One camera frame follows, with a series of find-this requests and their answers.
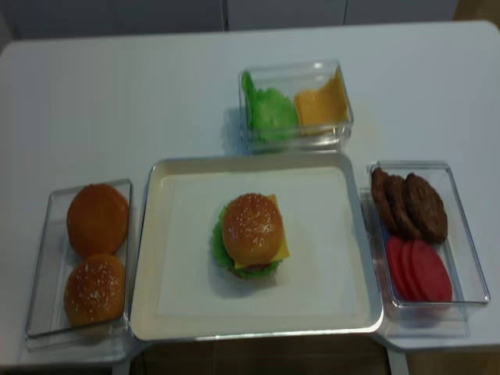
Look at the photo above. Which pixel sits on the smooth bun bottom half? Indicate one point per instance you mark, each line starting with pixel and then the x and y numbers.
pixel 97 220

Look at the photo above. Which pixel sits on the white paper liner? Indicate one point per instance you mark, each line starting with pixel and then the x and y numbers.
pixel 319 277

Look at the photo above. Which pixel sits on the clear lettuce cheese container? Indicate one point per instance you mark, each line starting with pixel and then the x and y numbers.
pixel 290 79

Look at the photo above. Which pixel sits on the cheese slice on burger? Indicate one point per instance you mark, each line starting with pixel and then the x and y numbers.
pixel 282 253

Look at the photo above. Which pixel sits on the right brown meat patty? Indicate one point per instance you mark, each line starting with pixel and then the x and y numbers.
pixel 425 208

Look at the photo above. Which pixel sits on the right red tomato slice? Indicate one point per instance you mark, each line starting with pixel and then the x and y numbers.
pixel 429 273

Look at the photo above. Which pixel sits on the green lettuce leaf on burger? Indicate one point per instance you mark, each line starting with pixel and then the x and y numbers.
pixel 221 257

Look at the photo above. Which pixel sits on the sesame bun top flat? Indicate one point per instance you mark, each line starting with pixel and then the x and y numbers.
pixel 94 291

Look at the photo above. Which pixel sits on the cheese slices in container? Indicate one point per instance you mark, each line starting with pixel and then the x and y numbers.
pixel 319 109

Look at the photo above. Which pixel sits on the red tomato slice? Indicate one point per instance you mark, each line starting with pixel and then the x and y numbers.
pixel 429 273
pixel 394 247
pixel 412 280

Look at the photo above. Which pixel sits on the clear patty tomato container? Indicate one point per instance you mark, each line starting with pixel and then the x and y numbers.
pixel 457 252

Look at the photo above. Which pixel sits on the clear plastic bun container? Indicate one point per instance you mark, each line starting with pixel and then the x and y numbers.
pixel 47 323

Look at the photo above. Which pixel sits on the left red tomato slice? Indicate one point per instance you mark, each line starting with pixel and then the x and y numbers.
pixel 394 247

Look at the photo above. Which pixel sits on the middle brown meat patty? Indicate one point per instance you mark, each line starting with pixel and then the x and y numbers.
pixel 393 190

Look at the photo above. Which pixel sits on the brown meat patty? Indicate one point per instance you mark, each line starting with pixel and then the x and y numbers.
pixel 393 190
pixel 377 188
pixel 425 208

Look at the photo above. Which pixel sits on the middle red tomato slice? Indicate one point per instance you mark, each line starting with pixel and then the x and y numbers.
pixel 412 280

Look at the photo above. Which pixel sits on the sesame bun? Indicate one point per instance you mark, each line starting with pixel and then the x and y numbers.
pixel 94 291
pixel 252 230

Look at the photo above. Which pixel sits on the left brown meat patty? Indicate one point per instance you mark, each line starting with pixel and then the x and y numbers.
pixel 377 188

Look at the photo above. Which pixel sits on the green lettuce in container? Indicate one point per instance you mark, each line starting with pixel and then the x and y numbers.
pixel 271 115

